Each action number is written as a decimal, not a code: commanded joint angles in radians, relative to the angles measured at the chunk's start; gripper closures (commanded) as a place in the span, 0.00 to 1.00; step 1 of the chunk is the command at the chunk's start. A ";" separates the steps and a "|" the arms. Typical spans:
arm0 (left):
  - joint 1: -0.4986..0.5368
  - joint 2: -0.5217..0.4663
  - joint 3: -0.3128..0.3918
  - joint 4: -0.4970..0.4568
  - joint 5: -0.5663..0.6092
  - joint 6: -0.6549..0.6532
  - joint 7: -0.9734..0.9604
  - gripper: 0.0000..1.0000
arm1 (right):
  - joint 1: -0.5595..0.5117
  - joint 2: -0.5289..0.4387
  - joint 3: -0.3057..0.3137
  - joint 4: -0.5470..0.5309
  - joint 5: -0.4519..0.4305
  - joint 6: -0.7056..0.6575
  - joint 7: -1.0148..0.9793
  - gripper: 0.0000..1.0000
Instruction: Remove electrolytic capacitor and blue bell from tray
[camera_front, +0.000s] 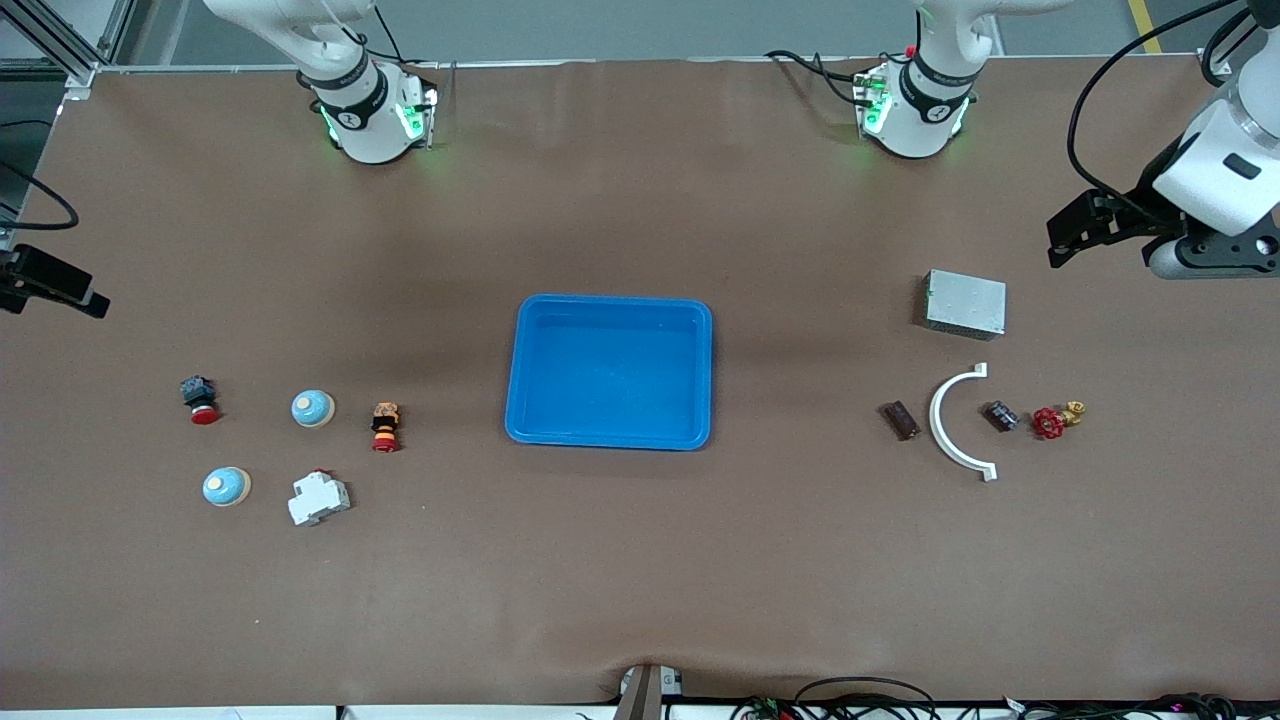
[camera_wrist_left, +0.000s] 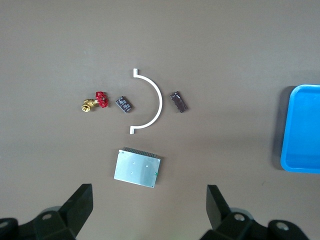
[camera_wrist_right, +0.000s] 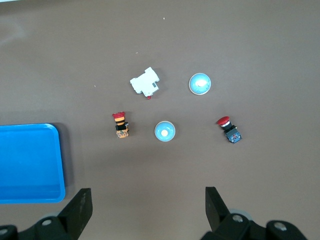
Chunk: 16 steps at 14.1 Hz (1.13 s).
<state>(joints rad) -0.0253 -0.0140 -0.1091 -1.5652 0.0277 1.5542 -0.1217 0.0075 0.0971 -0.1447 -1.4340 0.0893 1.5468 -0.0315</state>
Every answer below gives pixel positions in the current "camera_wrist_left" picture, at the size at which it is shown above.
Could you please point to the silver power supply box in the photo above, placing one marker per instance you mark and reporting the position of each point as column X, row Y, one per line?
column 137, row 170

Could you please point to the white curved bracket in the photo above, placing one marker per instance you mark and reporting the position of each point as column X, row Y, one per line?
column 160, row 103

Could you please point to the blue plastic tray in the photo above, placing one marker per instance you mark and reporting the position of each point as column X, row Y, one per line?
column 305, row 137

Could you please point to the black printed capacitor block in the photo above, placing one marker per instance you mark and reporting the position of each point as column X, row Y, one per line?
column 124, row 104

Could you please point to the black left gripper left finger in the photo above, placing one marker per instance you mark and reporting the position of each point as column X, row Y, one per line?
column 75, row 212

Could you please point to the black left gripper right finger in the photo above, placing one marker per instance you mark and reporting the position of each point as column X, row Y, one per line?
column 218, row 212

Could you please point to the dark brown capacitor block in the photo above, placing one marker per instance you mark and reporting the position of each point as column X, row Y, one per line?
column 179, row 102

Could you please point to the brown table cover mat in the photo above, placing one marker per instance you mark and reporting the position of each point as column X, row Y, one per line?
column 225, row 37

